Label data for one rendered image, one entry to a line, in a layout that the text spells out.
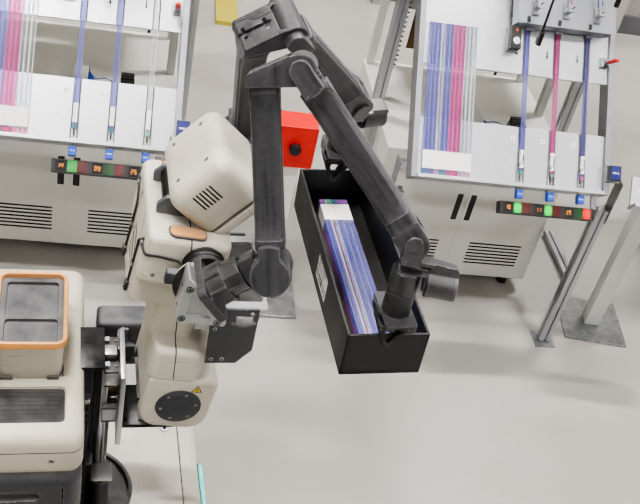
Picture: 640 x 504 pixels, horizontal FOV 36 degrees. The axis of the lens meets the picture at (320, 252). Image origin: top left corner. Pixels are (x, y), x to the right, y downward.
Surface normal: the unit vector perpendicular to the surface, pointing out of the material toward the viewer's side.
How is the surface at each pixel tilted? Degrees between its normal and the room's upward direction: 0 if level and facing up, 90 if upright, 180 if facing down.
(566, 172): 47
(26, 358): 92
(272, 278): 69
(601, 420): 0
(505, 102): 0
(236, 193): 90
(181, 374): 90
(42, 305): 0
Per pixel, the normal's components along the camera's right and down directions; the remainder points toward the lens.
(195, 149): -0.58, -0.54
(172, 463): 0.18, -0.77
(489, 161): 0.21, -0.05
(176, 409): 0.18, 0.64
